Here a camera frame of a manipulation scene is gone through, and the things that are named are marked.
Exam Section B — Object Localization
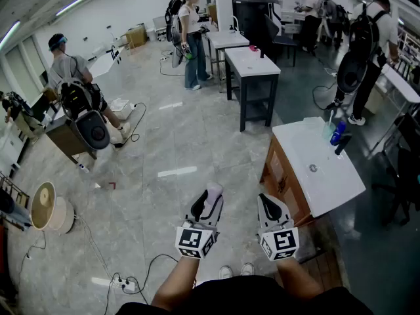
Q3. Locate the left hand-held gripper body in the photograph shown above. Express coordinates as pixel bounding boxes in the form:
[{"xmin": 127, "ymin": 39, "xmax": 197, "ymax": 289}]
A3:
[{"xmin": 175, "ymin": 219, "xmax": 220, "ymax": 260}]

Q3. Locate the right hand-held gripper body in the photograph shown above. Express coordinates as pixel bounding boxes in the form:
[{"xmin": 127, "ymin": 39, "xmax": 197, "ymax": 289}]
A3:
[{"xmin": 257, "ymin": 220, "xmax": 301, "ymax": 263}]

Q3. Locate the person's left forearm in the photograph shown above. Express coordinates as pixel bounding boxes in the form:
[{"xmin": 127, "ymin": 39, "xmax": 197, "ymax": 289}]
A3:
[{"xmin": 151, "ymin": 256, "xmax": 201, "ymax": 312}]

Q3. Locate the person's right forearm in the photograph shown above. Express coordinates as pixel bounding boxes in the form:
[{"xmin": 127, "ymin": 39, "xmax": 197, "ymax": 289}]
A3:
[{"xmin": 275, "ymin": 257, "xmax": 325, "ymax": 303}]

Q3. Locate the brown wooden sink cabinet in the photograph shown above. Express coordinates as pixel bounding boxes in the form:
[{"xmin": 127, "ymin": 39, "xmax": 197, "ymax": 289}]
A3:
[{"xmin": 260, "ymin": 134, "xmax": 329, "ymax": 229}]

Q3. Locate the white top wooden table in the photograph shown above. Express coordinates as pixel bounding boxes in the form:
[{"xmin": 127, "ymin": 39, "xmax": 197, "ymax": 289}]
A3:
[{"xmin": 272, "ymin": 116, "xmax": 367, "ymax": 219}]

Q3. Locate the person's black clothing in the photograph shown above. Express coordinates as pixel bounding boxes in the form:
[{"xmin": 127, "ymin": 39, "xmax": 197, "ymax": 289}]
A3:
[{"xmin": 115, "ymin": 274, "xmax": 375, "ymax": 315}]

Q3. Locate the white power strip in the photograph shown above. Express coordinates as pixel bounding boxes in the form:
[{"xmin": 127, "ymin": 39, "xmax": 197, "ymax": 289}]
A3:
[{"xmin": 112, "ymin": 275, "xmax": 137, "ymax": 292}]

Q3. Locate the clear plastic cup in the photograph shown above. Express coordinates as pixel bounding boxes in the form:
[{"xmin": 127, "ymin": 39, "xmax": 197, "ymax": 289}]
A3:
[{"xmin": 322, "ymin": 121, "xmax": 337, "ymax": 142}]

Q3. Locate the blue shampoo bottle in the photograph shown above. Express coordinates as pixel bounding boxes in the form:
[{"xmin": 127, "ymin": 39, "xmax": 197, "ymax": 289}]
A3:
[{"xmin": 329, "ymin": 120, "xmax": 347, "ymax": 146}]

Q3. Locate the white plastic bin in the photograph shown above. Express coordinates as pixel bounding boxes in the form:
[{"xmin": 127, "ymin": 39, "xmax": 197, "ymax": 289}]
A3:
[{"xmin": 109, "ymin": 98, "xmax": 135, "ymax": 121}]

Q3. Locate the black office chair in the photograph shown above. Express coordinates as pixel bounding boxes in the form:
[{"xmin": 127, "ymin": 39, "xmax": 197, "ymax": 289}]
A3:
[{"xmin": 371, "ymin": 111, "xmax": 420, "ymax": 228}]

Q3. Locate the round wooden drum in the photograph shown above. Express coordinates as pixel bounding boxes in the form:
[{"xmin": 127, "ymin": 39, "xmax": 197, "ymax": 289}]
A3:
[{"xmin": 30, "ymin": 180, "xmax": 76, "ymax": 235}]

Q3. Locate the dark wooden cabinet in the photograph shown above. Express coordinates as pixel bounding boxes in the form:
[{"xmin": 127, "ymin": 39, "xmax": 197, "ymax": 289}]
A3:
[{"xmin": 43, "ymin": 99, "xmax": 98, "ymax": 164}]

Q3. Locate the black side chair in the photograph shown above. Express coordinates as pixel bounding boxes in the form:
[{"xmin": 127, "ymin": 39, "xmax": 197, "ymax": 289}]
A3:
[{"xmin": 263, "ymin": 12, "xmax": 300, "ymax": 68}]

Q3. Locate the long white counter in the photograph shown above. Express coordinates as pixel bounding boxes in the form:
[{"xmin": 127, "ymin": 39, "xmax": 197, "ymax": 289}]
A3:
[{"xmin": 86, "ymin": 45, "xmax": 127, "ymax": 79}]

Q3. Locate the white work table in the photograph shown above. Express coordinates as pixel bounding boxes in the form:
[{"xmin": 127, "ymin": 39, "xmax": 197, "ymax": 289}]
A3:
[{"xmin": 367, "ymin": 62, "xmax": 420, "ymax": 150}]

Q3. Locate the cardboard box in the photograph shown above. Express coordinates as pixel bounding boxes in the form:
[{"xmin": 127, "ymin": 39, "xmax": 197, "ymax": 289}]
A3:
[{"xmin": 125, "ymin": 24, "xmax": 149, "ymax": 49}]

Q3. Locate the tall black cabinet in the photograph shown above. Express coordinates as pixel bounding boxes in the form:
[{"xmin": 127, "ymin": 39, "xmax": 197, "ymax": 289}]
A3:
[{"xmin": 232, "ymin": 0, "xmax": 280, "ymax": 41}]

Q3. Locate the black floor cable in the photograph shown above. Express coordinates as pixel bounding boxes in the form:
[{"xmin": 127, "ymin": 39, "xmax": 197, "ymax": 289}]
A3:
[
  {"xmin": 159, "ymin": 49, "xmax": 188, "ymax": 78},
  {"xmin": 311, "ymin": 81, "xmax": 339, "ymax": 112},
  {"xmin": 113, "ymin": 102, "xmax": 148, "ymax": 149},
  {"xmin": 102, "ymin": 253, "xmax": 180, "ymax": 315}
]

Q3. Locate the white top black frame table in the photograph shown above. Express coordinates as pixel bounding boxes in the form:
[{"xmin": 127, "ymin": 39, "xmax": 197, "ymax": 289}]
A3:
[{"xmin": 224, "ymin": 45, "xmax": 282, "ymax": 133}]

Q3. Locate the white top metal frame table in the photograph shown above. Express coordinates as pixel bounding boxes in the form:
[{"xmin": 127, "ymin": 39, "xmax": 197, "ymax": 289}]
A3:
[{"xmin": 204, "ymin": 29, "xmax": 251, "ymax": 94}]

